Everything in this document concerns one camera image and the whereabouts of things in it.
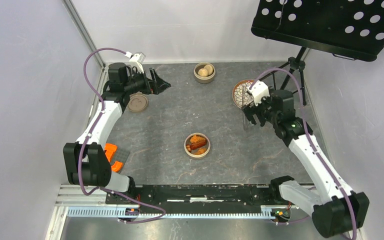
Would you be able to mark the far brown bowl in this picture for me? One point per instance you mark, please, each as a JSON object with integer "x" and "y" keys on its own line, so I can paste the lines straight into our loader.
{"x": 202, "y": 80}

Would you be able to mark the near brown bowl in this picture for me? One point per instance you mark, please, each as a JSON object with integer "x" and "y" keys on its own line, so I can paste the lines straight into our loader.
{"x": 191, "y": 154}

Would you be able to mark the small sausage piece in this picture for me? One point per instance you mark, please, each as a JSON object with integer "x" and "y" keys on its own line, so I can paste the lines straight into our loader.
{"x": 195, "y": 146}

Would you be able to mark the patterned orange plate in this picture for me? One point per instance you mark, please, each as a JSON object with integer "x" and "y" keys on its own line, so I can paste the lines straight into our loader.
{"x": 239, "y": 93}

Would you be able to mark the brown bowl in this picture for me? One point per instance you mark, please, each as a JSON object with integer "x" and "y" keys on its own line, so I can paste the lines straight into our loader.
{"x": 191, "y": 154}
{"x": 202, "y": 80}

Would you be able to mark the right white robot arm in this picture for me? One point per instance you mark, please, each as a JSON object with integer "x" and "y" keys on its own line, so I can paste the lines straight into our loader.
{"x": 334, "y": 207}

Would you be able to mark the black music stand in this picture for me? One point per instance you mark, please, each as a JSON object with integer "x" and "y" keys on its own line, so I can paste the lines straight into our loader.
{"x": 348, "y": 29}

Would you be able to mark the grey lego baseplate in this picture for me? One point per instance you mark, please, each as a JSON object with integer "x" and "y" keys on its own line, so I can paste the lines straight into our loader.
{"x": 119, "y": 159}

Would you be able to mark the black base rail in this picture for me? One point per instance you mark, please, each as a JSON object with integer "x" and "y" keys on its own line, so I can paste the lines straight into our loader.
{"x": 206, "y": 198}

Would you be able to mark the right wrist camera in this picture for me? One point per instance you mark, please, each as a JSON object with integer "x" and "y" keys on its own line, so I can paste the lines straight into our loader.
{"x": 258, "y": 90}

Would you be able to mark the brown lid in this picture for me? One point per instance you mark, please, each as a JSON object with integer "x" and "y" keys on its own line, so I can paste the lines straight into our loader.
{"x": 137, "y": 103}

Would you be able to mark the orange horseshoe toy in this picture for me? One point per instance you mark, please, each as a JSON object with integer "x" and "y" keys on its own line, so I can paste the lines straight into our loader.
{"x": 111, "y": 153}

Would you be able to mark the orange fried food piece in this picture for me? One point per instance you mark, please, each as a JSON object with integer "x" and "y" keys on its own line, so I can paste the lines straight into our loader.
{"x": 200, "y": 151}

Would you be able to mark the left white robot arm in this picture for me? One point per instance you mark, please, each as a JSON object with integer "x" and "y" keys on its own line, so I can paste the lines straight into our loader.
{"x": 85, "y": 159}

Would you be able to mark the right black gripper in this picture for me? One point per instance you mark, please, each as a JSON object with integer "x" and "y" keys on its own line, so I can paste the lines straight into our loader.
{"x": 250, "y": 110}

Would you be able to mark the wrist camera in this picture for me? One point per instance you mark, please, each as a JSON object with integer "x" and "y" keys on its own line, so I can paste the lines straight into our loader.
{"x": 258, "y": 90}
{"x": 136, "y": 60}

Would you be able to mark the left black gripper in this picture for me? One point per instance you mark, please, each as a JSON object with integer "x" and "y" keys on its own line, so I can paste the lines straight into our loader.
{"x": 155, "y": 86}

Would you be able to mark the round bread bun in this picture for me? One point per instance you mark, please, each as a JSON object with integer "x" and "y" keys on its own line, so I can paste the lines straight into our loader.
{"x": 209, "y": 68}

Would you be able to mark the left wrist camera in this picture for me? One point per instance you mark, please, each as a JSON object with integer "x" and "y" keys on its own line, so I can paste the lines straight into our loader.
{"x": 136, "y": 60}

